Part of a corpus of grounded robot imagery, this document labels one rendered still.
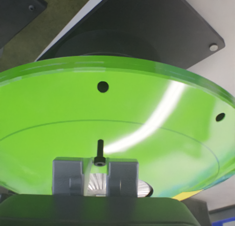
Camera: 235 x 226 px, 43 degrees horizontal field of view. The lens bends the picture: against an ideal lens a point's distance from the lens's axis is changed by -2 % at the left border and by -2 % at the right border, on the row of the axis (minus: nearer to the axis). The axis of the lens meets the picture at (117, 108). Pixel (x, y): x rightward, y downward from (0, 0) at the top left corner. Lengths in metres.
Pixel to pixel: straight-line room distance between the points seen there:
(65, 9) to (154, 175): 1.30
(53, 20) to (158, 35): 1.24
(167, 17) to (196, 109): 0.15
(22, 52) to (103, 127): 1.57
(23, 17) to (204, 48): 0.25
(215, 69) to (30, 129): 0.28
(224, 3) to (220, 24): 0.03
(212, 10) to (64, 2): 1.19
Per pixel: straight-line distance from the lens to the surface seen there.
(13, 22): 0.47
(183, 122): 0.24
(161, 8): 0.34
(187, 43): 0.38
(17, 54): 1.81
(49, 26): 1.61
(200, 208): 0.97
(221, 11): 0.37
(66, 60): 0.21
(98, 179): 0.29
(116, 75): 0.20
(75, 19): 0.40
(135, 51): 0.34
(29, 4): 0.45
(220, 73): 0.45
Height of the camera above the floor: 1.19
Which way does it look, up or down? 34 degrees down
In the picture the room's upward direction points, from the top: 180 degrees counter-clockwise
